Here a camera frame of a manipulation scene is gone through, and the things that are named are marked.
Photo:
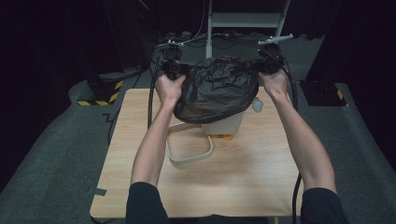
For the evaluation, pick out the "beige trash bin with face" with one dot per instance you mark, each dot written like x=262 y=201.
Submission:
x=224 y=126

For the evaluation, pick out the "black yellow striped stand base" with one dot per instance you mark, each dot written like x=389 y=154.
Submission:
x=323 y=93
x=104 y=93

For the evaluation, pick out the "person's left hand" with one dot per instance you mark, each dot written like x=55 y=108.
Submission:
x=169 y=90

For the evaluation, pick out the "person's black shirt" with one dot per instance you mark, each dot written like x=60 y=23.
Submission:
x=146 y=205

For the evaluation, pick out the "black garbage bag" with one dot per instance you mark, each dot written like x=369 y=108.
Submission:
x=218 y=90

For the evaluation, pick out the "grey tape piece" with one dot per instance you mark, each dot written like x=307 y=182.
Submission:
x=97 y=191

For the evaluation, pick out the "person's right hand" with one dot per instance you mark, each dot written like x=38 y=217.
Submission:
x=277 y=84

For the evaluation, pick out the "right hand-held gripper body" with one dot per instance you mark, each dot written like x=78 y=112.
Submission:
x=271 y=62

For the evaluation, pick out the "grey metal stand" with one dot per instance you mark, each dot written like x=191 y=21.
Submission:
x=243 y=19

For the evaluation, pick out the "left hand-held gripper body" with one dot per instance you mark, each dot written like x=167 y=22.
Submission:
x=174 y=67

